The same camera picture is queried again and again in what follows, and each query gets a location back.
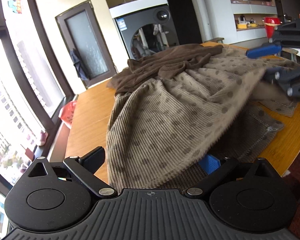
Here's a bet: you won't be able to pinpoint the brown corduroy dotted dress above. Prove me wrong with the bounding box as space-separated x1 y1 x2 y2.
106 44 298 190

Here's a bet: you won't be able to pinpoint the red vase ornament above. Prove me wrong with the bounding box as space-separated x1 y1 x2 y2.
263 17 281 38

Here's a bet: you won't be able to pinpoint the yellow items on shelf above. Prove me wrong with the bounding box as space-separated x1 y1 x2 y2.
236 17 259 29

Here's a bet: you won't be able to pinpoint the small wooden stool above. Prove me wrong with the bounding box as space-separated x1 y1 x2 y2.
205 37 224 43

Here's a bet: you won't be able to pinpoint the pink bottle red cap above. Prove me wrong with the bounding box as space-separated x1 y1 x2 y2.
37 130 49 146

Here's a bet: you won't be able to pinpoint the red plastic bag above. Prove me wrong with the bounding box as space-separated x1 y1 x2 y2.
58 100 77 129

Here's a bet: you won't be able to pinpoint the white standing air conditioner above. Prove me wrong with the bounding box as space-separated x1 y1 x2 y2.
192 0 213 42

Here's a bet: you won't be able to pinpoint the dark blue hanging cloth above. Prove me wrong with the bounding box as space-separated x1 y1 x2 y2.
70 49 89 81

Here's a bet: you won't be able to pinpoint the grey front-load washing machine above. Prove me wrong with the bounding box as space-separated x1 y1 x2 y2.
115 4 179 60

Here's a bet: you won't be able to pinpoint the frosted glass brown door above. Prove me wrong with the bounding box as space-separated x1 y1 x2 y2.
55 0 116 88

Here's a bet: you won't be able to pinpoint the white countertop with faucet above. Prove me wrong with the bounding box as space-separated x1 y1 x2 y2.
109 0 168 19

